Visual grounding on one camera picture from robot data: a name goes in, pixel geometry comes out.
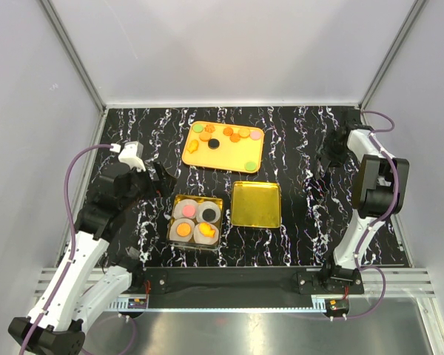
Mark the white paper cup back left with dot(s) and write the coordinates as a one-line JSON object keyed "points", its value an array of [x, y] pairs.
{"points": [[177, 211]]}

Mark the orange fish cookie top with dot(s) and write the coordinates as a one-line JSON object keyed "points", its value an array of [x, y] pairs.
{"points": [[207, 230]]}

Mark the orange fish cookie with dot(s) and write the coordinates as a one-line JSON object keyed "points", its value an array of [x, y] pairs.
{"points": [[207, 230], [192, 146]]}

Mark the black round cookie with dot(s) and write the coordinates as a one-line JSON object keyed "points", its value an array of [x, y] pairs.
{"points": [[209, 215], [213, 143]]}

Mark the gold tin lid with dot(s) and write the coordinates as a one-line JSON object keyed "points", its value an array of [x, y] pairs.
{"points": [[256, 205]]}

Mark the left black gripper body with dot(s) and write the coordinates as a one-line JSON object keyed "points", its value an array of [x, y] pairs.
{"points": [[143, 187]]}

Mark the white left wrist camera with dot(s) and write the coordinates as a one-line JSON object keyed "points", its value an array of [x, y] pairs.
{"points": [[130, 154]]}

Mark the orange scalloped cookie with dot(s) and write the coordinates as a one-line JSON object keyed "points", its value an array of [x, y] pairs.
{"points": [[235, 138]]}

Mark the gold cookie tin box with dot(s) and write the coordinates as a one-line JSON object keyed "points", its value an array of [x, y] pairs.
{"points": [[192, 244]]}

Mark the black round cookie on tray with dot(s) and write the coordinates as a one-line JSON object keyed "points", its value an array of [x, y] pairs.
{"points": [[213, 143]]}

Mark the white paper cup front left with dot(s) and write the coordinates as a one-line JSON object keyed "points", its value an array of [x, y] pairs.
{"points": [[173, 236]]}

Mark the white paper cup front right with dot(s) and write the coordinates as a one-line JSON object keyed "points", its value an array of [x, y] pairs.
{"points": [[208, 241]]}

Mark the orange plastic tray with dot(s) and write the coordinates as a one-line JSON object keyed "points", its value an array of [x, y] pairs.
{"points": [[229, 156]]}

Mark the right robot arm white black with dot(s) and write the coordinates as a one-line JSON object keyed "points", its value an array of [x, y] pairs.
{"points": [[377, 193]]}

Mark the green round cookie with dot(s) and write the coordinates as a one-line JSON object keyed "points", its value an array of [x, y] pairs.
{"points": [[197, 128], [250, 166]]}

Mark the aluminium frame rail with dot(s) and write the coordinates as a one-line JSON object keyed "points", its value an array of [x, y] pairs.
{"points": [[389, 282]]}

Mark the white paper cup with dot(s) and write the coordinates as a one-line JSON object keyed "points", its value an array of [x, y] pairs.
{"points": [[177, 211], [173, 236], [208, 241], [208, 205]]}

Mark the white paper cup back right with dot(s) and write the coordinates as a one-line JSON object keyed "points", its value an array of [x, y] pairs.
{"points": [[208, 205]]}

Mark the orange round cookie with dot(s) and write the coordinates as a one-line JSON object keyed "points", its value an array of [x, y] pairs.
{"points": [[205, 136], [184, 230], [244, 132]]}

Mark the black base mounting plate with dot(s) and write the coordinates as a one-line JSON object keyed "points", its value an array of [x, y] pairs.
{"points": [[301, 279]]}

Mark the pink round cookie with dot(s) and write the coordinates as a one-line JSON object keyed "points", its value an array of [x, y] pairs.
{"points": [[189, 211], [256, 135]]}

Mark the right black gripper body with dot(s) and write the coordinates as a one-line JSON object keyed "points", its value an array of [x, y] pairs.
{"points": [[335, 151]]}

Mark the green round cookie top left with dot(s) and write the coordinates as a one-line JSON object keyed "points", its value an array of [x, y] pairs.
{"points": [[197, 128]]}

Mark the green round cookie bottom right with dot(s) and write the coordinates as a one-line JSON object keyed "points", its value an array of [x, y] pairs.
{"points": [[250, 166]]}

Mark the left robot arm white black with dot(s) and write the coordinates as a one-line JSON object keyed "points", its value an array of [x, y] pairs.
{"points": [[67, 310]]}

